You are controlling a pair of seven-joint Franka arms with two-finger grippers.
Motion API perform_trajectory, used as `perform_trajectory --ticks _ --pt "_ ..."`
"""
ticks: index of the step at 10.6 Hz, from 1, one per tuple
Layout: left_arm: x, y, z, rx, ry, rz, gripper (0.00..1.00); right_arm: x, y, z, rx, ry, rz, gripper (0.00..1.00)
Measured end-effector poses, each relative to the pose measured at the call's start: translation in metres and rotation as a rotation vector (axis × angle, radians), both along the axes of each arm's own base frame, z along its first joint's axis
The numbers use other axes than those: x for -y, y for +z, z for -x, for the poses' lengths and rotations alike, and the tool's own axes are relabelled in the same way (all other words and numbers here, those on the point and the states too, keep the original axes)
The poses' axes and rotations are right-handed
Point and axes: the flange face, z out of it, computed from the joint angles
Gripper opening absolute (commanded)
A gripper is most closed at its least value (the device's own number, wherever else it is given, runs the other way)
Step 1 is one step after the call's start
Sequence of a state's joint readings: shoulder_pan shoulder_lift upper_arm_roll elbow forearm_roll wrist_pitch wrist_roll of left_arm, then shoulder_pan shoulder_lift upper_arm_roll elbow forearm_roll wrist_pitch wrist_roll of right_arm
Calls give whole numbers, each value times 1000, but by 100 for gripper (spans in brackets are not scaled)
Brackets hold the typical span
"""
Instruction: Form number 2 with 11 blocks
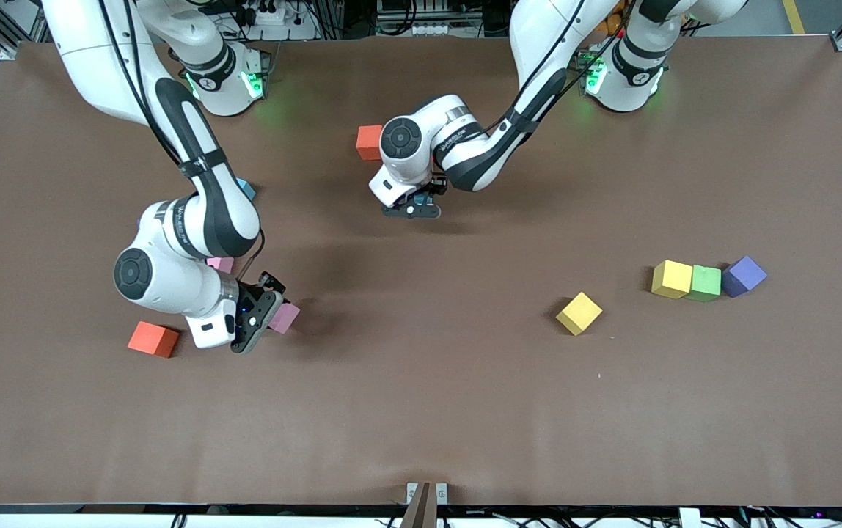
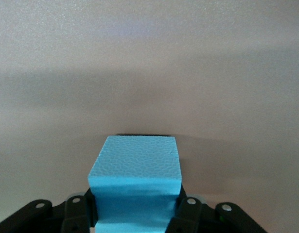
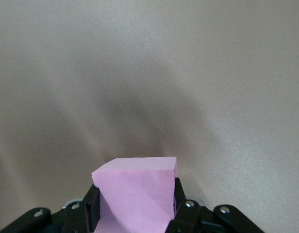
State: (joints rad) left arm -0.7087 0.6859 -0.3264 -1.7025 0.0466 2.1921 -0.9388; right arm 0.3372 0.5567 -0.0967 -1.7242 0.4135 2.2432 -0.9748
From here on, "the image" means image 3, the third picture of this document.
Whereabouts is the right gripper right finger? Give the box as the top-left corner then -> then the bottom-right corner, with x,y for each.
164,177 -> 260,233

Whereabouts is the pink foam cube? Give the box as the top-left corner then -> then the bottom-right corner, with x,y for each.
91,156 -> 177,233

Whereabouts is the paper table cover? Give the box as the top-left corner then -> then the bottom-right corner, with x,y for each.
0,0 -> 299,233

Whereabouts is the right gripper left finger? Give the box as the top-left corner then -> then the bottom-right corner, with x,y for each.
0,183 -> 102,233

